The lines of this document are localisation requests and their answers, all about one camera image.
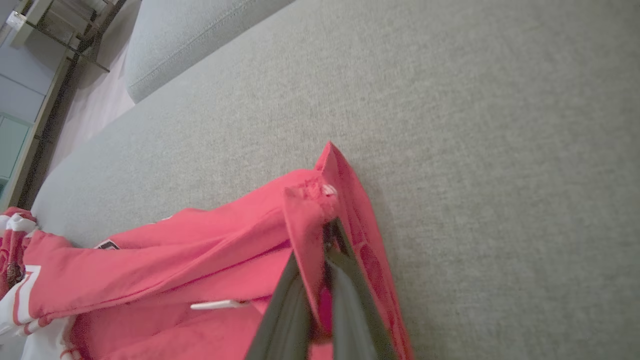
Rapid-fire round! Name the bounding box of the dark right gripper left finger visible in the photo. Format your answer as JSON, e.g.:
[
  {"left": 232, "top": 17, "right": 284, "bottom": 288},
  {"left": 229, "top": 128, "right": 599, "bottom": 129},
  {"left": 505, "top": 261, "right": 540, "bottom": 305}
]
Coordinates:
[{"left": 244, "top": 251, "right": 315, "bottom": 360}]

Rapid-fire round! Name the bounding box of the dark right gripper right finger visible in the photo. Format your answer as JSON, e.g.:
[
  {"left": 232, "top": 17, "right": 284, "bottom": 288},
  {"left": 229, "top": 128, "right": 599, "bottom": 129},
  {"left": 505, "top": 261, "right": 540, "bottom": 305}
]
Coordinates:
[{"left": 322, "top": 217, "right": 399, "bottom": 360}]

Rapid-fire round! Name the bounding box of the red white sports garment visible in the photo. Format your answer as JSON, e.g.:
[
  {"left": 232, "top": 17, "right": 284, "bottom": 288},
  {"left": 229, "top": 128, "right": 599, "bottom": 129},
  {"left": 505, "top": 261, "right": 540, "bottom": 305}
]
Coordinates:
[{"left": 0, "top": 141, "right": 416, "bottom": 360}]

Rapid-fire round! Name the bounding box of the grey fabric sofa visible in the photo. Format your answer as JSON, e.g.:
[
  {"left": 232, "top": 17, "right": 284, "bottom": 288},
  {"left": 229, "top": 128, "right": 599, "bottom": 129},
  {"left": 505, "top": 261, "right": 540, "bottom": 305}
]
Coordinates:
[{"left": 20, "top": 0, "right": 640, "bottom": 360}]

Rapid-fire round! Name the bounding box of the grey sofa cushion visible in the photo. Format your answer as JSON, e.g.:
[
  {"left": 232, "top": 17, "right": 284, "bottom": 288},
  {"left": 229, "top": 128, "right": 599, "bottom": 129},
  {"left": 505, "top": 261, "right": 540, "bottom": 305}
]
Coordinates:
[{"left": 124, "top": 0, "right": 297, "bottom": 104}]

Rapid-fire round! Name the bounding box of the pale green cabinet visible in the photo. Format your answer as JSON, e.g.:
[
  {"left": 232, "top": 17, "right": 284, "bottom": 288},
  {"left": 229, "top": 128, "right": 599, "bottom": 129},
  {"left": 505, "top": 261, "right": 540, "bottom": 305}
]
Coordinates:
[{"left": 0, "top": 112, "right": 34, "bottom": 201}]

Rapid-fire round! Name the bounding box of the dark metal frame table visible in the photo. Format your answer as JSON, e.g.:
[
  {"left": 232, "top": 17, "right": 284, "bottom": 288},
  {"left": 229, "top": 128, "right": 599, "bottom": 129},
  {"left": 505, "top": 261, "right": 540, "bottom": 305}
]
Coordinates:
[{"left": 7, "top": 0, "right": 127, "bottom": 74}]

